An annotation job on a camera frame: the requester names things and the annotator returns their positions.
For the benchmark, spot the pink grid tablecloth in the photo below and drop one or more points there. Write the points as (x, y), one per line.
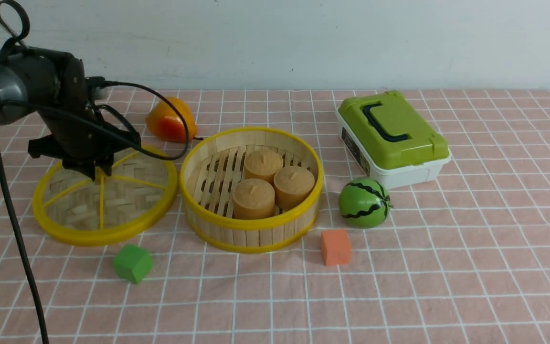
(461, 260)

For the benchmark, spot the orange mango toy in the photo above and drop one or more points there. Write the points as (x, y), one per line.
(165, 124)

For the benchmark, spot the brown steamed bun front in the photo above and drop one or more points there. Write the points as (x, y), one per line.
(253, 199)

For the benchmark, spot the green foam cube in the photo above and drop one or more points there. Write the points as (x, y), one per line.
(132, 263)

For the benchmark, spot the yellow rimmed bamboo steamer lid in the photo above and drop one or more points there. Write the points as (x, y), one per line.
(108, 209)

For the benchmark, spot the green watermelon toy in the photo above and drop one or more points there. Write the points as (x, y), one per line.
(364, 203)

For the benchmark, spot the orange foam cube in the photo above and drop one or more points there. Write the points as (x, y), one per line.
(336, 248)

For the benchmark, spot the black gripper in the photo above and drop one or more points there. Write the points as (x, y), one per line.
(53, 84)

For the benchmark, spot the brown steamed bun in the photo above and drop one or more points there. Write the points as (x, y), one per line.
(262, 164)
(253, 199)
(292, 186)

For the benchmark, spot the green lidded white storage box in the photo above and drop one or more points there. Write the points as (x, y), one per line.
(390, 141)

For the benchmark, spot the brown steamed bun back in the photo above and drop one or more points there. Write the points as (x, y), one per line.
(262, 164)

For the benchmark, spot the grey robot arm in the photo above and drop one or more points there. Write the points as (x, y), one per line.
(54, 85)

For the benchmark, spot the brown steamed bun right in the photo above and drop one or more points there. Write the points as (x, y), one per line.
(292, 186)

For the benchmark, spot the yellow rimmed bamboo steamer basket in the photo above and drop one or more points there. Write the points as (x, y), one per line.
(210, 173)

